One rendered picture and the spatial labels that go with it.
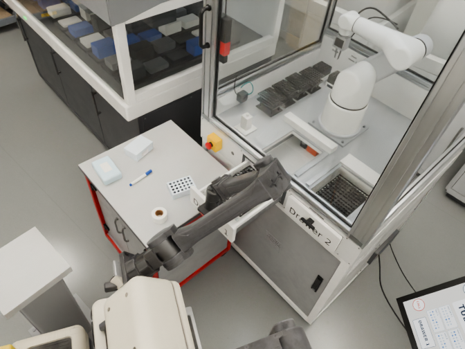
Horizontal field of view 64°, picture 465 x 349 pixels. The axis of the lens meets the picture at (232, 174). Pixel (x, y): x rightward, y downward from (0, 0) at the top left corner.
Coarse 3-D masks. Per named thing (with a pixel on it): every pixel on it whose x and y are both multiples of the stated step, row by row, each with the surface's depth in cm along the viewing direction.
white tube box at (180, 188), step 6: (174, 180) 184; (180, 180) 185; (186, 180) 184; (192, 180) 184; (168, 186) 181; (174, 186) 181; (180, 186) 182; (186, 186) 182; (174, 192) 180; (180, 192) 179; (186, 192) 181; (174, 198) 180
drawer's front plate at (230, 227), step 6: (192, 186) 165; (192, 192) 166; (198, 192) 163; (192, 198) 169; (198, 198) 165; (204, 198) 162; (198, 204) 168; (228, 222) 154; (222, 228) 160; (228, 228) 155; (234, 228) 153; (228, 234) 158; (234, 234) 156; (234, 240) 161
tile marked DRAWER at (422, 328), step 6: (420, 318) 126; (414, 324) 126; (420, 324) 125; (426, 324) 123; (420, 330) 124; (426, 330) 123; (420, 336) 123; (426, 336) 122; (432, 336) 120; (420, 342) 122; (426, 342) 121; (432, 342) 120; (426, 348) 120
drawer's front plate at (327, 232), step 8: (288, 200) 168; (296, 200) 165; (288, 208) 171; (296, 208) 166; (304, 208) 162; (304, 216) 164; (312, 216) 160; (304, 224) 167; (312, 224) 163; (320, 224) 158; (312, 232) 166; (320, 232) 161; (328, 232) 157; (336, 232) 155; (320, 240) 164; (328, 240) 160; (336, 240) 155; (328, 248) 162
